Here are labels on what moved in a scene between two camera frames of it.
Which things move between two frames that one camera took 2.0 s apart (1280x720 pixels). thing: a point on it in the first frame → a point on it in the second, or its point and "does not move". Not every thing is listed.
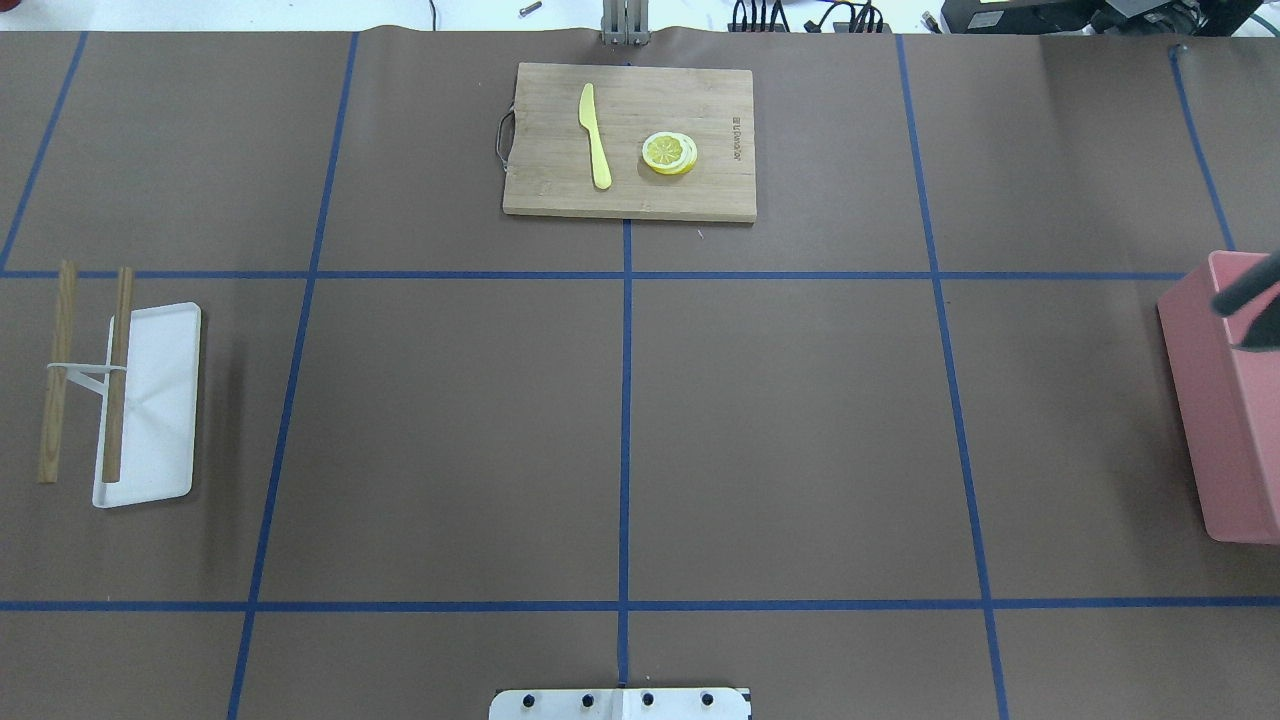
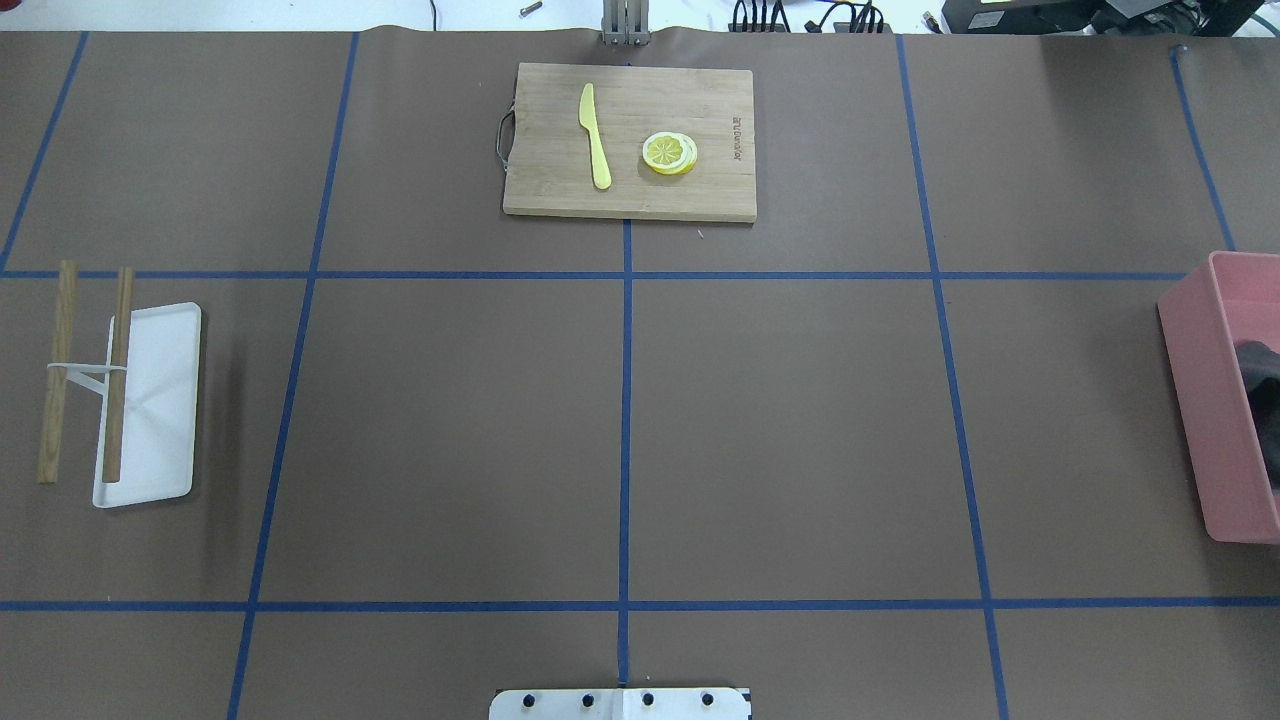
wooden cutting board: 550,169 does not move
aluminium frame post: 625,22 does not move
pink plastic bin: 1229,398 does not move
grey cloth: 1263,334 → 1260,371
